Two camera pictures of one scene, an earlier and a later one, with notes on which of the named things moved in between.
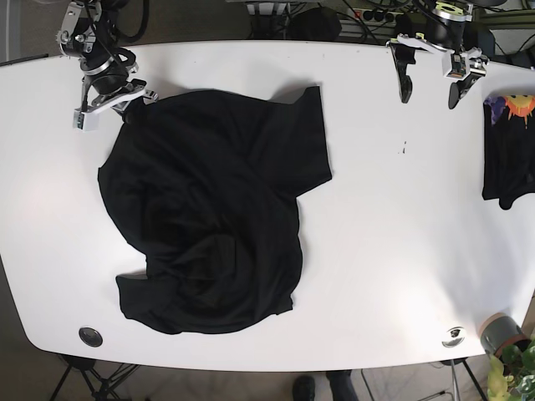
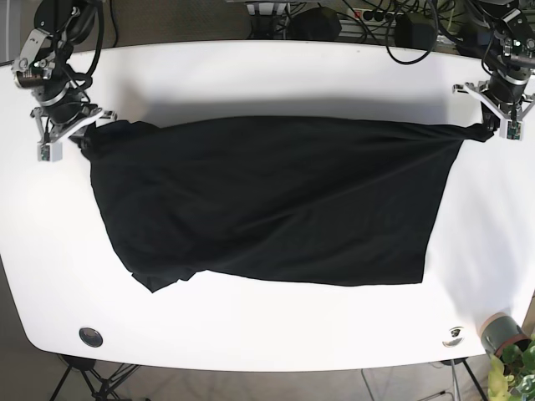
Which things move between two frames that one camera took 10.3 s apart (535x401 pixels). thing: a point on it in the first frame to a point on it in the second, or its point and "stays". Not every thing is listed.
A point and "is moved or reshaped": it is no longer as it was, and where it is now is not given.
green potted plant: (512, 377) stays
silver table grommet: (457, 336) stays
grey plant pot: (501, 329) stays
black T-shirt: (205, 184) is moved or reshaped
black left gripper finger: (128, 109) to (85, 137)
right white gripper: (456, 64) to (492, 116)
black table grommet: (91, 337) stays
